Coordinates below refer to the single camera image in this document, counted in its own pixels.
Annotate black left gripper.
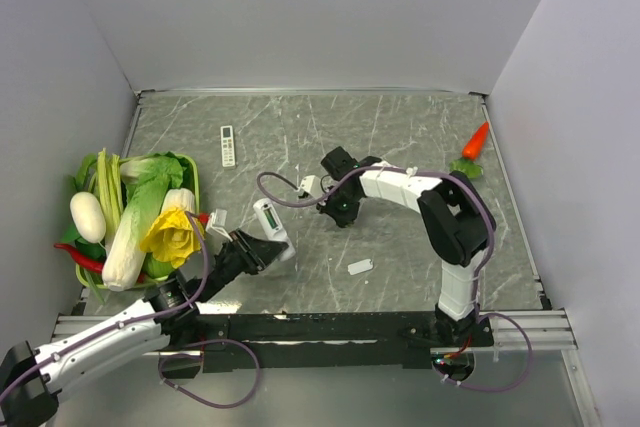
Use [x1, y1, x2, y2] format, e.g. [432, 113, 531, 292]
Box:
[199, 227, 288, 301]

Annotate green battery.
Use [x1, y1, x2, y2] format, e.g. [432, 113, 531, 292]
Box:
[264, 208, 278, 230]

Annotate white battery cover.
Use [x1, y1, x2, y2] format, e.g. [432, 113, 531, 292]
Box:
[347, 259, 374, 276]

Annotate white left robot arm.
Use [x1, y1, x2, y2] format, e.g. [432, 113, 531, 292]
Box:
[1, 230, 288, 426]

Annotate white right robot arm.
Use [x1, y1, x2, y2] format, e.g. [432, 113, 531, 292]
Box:
[317, 147, 496, 346]

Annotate small white remote control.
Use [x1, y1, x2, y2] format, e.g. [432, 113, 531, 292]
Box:
[220, 125, 236, 169]

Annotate yellow green napa cabbage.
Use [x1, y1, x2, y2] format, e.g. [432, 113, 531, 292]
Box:
[140, 188, 204, 269]

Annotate green plastic basket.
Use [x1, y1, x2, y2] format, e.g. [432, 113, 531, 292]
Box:
[62, 152, 199, 290]

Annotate large green napa cabbage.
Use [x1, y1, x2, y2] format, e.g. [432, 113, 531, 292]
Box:
[102, 154, 188, 291]

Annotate orange toy carrot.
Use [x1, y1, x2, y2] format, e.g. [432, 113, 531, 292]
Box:
[462, 122, 490, 161]

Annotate pale green celery stalks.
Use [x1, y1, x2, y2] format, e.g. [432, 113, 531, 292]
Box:
[96, 149, 124, 239]

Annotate red chili pepper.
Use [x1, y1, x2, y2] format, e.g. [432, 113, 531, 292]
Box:
[53, 243, 103, 274]

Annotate white eggplant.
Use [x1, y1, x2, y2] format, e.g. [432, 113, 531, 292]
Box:
[70, 192, 106, 243]

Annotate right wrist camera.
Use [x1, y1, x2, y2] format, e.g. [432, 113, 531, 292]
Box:
[297, 175, 324, 199]

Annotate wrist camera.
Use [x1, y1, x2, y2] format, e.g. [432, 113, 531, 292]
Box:
[297, 175, 324, 199]
[205, 209, 231, 240]

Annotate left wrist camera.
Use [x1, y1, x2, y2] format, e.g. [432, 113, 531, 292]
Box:
[205, 209, 231, 240]

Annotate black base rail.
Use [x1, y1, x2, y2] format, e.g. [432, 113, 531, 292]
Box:
[159, 310, 496, 378]

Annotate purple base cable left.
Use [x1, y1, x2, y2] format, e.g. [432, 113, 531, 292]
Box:
[157, 338, 262, 407]

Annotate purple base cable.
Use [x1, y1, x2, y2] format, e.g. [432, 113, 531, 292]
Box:
[434, 311, 534, 393]
[157, 338, 262, 407]

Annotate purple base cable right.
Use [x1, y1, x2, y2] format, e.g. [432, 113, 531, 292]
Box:
[434, 311, 534, 393]

